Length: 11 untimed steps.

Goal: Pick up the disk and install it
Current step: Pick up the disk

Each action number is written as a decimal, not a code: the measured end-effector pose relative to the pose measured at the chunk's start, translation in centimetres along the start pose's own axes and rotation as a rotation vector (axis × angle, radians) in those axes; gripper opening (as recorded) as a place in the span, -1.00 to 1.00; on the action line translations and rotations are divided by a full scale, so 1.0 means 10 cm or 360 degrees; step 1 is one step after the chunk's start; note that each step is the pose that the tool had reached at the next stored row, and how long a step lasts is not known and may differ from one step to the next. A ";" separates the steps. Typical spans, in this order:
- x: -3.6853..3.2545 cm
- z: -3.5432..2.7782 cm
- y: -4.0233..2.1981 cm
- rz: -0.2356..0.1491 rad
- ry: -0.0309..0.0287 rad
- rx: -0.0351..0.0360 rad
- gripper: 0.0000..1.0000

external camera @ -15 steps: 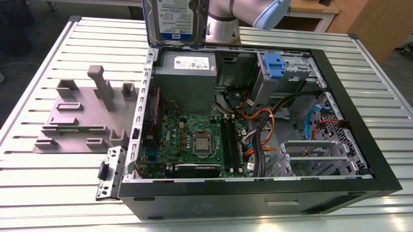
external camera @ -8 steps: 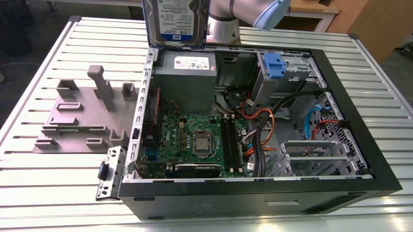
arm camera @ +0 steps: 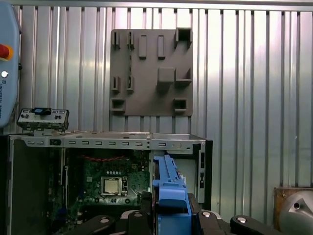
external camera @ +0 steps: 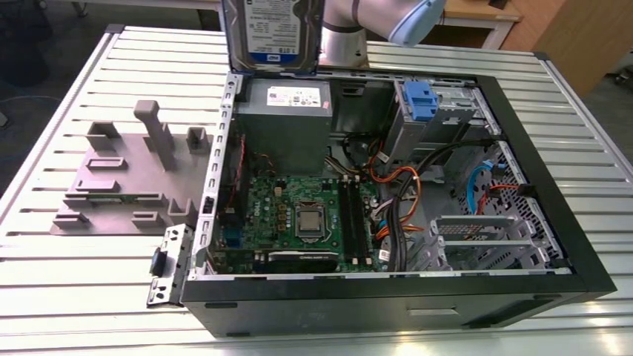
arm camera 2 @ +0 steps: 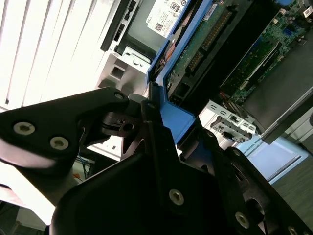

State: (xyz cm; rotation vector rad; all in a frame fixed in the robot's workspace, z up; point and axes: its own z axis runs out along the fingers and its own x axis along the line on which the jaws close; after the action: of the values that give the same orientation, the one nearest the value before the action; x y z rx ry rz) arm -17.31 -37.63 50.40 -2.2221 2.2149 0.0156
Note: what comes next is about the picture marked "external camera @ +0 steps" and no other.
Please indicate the hard disk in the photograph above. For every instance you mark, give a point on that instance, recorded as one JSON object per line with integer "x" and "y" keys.
{"x": 274, "y": 33}

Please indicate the metal disk bay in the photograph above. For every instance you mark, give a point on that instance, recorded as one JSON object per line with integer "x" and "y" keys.
{"x": 486, "y": 243}

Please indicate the green motherboard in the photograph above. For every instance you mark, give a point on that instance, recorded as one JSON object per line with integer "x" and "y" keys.
{"x": 315, "y": 189}

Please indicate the CPU socket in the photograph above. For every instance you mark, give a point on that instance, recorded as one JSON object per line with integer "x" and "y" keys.
{"x": 311, "y": 204}

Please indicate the grey power supply unit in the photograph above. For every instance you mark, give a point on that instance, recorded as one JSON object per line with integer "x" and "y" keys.
{"x": 281, "y": 141}

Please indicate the silver CPU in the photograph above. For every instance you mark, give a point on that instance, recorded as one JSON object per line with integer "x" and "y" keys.
{"x": 309, "y": 223}

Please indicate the black RAM slot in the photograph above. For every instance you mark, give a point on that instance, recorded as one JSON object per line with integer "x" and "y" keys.
{"x": 346, "y": 219}

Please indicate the black case fan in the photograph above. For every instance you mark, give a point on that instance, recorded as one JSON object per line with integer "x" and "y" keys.
{"x": 226, "y": 167}

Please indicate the black graphics card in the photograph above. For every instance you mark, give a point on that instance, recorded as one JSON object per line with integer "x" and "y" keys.
{"x": 301, "y": 259}

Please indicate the silver optical drive cage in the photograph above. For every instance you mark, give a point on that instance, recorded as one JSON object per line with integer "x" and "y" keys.
{"x": 445, "y": 126}

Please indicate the blue plastic drive latch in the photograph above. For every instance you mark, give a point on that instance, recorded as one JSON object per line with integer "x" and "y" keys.
{"x": 419, "y": 100}

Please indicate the black open PC case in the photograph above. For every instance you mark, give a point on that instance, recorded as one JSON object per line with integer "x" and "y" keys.
{"x": 345, "y": 308}

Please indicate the grey parts rack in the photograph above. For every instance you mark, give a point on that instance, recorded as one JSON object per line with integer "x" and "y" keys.
{"x": 138, "y": 178}

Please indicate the green RAM stick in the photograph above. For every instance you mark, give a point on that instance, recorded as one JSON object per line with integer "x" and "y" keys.
{"x": 110, "y": 202}

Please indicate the wooden cabinet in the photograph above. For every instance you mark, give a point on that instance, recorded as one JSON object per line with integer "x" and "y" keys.
{"x": 583, "y": 44}

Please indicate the metal rear retention bracket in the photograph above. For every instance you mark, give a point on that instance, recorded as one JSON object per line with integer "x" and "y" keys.
{"x": 177, "y": 267}

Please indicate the wooden desk white frame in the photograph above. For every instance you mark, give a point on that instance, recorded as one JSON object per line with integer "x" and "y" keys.
{"x": 489, "y": 13}

